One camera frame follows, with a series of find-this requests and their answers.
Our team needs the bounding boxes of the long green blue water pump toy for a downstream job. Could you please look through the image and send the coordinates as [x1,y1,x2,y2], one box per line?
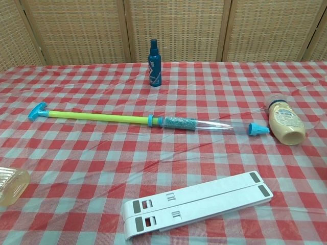
[27,102,270,137]

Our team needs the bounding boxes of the dark blue spray bottle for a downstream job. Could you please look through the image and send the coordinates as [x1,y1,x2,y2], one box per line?
[148,38,162,87]

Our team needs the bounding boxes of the white folding laptop stand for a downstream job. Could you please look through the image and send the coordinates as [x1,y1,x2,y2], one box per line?
[121,170,274,240]

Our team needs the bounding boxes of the red white checkered tablecloth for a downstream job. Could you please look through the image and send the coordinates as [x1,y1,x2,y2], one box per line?
[0,60,327,245]

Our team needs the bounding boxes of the wicker folding screen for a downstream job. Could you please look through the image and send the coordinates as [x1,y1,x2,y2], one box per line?
[0,0,327,74]

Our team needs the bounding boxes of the cream sauce squeeze bottle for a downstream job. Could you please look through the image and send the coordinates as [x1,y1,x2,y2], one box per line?
[264,93,306,146]

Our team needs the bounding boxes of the clear bottle with yellow liquid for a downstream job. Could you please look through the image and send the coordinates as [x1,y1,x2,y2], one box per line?
[0,166,31,207]

